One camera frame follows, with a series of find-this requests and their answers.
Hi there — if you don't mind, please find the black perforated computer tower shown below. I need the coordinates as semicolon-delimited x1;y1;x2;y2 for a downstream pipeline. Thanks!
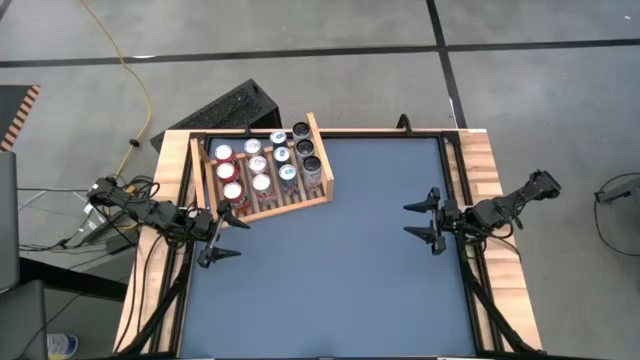
149;78;282;154

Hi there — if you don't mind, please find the black floor bar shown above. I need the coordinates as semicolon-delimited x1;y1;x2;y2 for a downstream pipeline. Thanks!
18;255;129;302

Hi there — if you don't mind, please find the yellow cable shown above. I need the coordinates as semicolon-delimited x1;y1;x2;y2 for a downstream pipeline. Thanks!
79;0;153;179

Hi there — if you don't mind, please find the white blue container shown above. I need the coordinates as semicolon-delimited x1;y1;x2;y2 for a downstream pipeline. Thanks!
46;332;80;360

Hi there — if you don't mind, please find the wooden slatted shelf rack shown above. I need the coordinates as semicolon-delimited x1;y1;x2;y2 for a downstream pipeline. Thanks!
188;111;336;231

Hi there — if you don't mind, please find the black looped floor cable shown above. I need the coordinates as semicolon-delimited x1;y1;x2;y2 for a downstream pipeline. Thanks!
593;172;640;259

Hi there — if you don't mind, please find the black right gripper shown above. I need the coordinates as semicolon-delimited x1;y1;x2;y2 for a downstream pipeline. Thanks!
402;186;474;257

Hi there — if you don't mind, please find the red Fanta strawberry can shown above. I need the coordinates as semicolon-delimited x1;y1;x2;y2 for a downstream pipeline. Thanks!
214;143;238;165
216;162;241;185
222;180;251;214

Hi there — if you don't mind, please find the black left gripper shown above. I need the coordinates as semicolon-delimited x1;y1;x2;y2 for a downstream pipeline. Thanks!
187;199;251;269

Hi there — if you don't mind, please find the grey stand leg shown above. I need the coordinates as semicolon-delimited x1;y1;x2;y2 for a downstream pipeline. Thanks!
594;177;640;204

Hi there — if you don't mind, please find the black mat orange striped edge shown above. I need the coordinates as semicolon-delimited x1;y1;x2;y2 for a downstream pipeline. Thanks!
0;83;41;153

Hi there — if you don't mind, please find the wooden table side board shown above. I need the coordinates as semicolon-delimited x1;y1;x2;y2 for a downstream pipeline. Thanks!
113;128;201;354
457;128;544;351

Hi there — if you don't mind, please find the silver Diet Coke can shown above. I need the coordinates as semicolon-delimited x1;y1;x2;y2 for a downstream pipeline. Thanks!
243;138;265;159
251;173;277;204
248;154;270;177

